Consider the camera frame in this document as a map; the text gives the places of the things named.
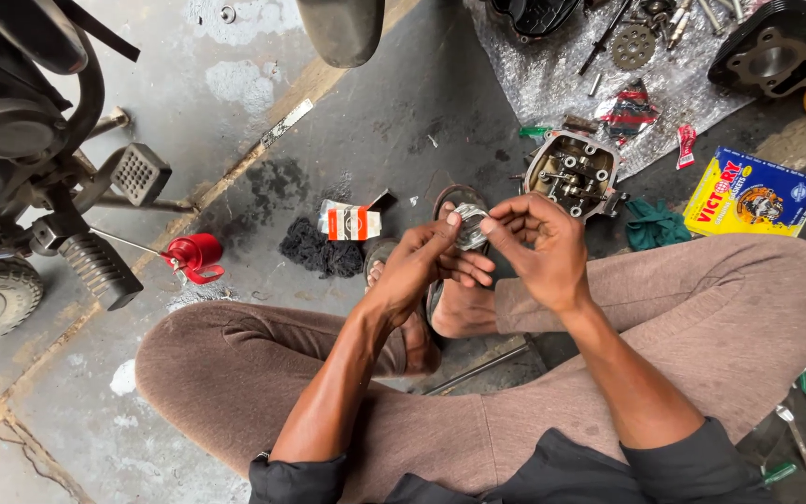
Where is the person's left hand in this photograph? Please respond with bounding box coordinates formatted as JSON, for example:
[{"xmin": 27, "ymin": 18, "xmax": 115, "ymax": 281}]
[{"xmin": 364, "ymin": 210, "xmax": 496, "ymax": 330}]

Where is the person's right hand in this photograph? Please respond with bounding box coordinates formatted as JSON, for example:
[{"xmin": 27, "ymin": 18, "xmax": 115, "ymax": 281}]
[{"xmin": 480, "ymin": 195, "xmax": 594, "ymax": 315}]

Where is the metal piston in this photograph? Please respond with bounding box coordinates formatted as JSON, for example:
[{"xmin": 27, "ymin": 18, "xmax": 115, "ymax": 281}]
[{"xmin": 453, "ymin": 203, "xmax": 492, "ymax": 252}]

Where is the brown sandal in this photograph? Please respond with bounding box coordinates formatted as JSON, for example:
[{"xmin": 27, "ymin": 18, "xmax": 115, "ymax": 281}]
[
  {"xmin": 425, "ymin": 184, "xmax": 492, "ymax": 344},
  {"xmin": 364, "ymin": 238, "xmax": 444, "ymax": 377}
]

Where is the orange and white small box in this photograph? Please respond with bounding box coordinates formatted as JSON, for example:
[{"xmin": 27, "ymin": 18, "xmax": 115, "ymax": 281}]
[{"xmin": 318, "ymin": 189, "xmax": 397, "ymax": 242}]

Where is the metal engine cylinder head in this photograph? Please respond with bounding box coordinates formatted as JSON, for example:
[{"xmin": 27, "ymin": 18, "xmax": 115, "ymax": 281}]
[{"xmin": 515, "ymin": 128, "xmax": 630, "ymax": 224}]

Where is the black rag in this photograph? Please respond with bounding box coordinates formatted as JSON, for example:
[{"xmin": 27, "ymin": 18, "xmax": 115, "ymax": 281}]
[{"xmin": 279, "ymin": 217, "xmax": 366, "ymax": 280}]

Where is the green cloth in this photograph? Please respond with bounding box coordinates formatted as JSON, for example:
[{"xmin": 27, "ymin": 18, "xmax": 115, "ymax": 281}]
[{"xmin": 625, "ymin": 199, "xmax": 693, "ymax": 252}]

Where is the long metal rod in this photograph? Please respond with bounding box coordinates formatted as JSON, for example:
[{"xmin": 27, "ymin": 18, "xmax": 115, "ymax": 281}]
[{"xmin": 423, "ymin": 341, "xmax": 534, "ymax": 397}]

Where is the red and black plastic wrapper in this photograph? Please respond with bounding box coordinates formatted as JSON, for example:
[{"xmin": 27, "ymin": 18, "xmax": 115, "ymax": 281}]
[{"xmin": 593, "ymin": 78, "xmax": 661, "ymax": 141}]

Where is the person's right leg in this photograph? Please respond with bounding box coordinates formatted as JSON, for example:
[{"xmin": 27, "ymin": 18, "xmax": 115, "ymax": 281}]
[{"xmin": 431, "ymin": 233, "xmax": 806, "ymax": 484}]

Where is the person's leg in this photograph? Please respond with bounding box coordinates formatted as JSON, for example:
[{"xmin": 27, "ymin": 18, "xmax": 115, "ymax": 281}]
[
  {"xmin": 135, "ymin": 259, "xmax": 502, "ymax": 504},
  {"xmin": 431, "ymin": 233, "xmax": 806, "ymax": 484}
]

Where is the small red sachet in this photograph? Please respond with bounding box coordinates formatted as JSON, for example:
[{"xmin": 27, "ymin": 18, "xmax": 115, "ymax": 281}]
[{"xmin": 676, "ymin": 125, "xmax": 698, "ymax": 170}]

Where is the clear bubble wrap sheet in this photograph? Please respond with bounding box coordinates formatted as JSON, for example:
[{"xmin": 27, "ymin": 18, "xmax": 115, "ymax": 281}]
[{"xmin": 465, "ymin": 0, "xmax": 806, "ymax": 183}]

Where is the flat worn metal strip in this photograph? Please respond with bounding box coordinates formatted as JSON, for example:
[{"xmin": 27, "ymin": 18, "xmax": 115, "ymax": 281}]
[{"xmin": 261, "ymin": 98, "xmax": 314, "ymax": 149}]

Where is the person's left leg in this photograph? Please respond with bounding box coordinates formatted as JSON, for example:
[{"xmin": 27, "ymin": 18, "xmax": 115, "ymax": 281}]
[{"xmin": 135, "ymin": 259, "xmax": 502, "ymax": 504}]

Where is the yellow and blue gasket packet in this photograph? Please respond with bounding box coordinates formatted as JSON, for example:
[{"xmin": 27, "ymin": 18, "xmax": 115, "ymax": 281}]
[{"xmin": 683, "ymin": 146, "xmax": 806, "ymax": 238}]

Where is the person's dark shirt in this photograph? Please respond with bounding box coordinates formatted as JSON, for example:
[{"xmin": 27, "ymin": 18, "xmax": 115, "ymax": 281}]
[{"xmin": 249, "ymin": 419, "xmax": 776, "ymax": 504}]

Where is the red oil can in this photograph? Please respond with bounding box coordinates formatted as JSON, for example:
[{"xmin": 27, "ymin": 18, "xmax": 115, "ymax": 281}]
[{"xmin": 90, "ymin": 227, "xmax": 225, "ymax": 286}]

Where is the long black tool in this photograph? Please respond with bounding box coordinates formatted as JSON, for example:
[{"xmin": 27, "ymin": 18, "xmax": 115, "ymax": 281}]
[{"xmin": 578, "ymin": 0, "xmax": 633, "ymax": 77}]

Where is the metal sprocket gear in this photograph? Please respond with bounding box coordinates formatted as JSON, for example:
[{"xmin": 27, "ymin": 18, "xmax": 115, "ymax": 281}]
[{"xmin": 611, "ymin": 24, "xmax": 657, "ymax": 71}]

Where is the black engine cover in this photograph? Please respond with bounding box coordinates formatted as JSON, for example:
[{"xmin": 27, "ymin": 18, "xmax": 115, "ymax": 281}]
[{"xmin": 490, "ymin": 0, "xmax": 583, "ymax": 40}]

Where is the black curved fender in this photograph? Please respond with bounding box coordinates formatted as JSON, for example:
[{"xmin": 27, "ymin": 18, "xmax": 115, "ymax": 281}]
[{"xmin": 296, "ymin": 0, "xmax": 386, "ymax": 70}]

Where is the heap of bolts and studs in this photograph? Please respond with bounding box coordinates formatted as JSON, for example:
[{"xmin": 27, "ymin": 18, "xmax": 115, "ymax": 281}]
[{"xmin": 637, "ymin": 0, "xmax": 750, "ymax": 51}]

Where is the black finned cylinder block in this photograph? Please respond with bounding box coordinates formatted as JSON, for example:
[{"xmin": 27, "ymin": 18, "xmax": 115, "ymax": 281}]
[{"xmin": 707, "ymin": 0, "xmax": 806, "ymax": 99}]

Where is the metal spanner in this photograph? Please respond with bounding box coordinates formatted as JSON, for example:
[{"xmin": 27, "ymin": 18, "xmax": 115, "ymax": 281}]
[{"xmin": 775, "ymin": 405, "xmax": 806, "ymax": 491}]

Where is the black motorcycle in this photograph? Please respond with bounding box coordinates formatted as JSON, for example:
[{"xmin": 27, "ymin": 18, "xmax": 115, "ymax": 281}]
[{"xmin": 0, "ymin": 0, "xmax": 197, "ymax": 365}]

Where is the green handled screwdriver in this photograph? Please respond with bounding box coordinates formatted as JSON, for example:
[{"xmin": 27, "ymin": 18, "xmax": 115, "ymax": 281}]
[{"xmin": 760, "ymin": 461, "xmax": 799, "ymax": 487}]

